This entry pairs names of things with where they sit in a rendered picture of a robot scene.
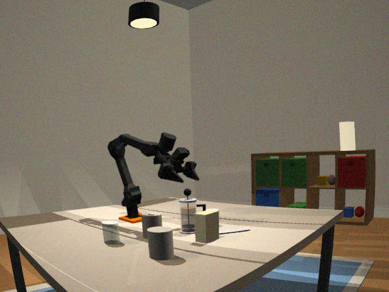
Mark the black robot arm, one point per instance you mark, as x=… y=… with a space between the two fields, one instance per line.
x=132 y=193

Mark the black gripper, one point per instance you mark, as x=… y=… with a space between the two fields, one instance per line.
x=170 y=171

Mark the glass french press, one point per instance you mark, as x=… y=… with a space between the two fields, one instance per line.
x=188 y=209

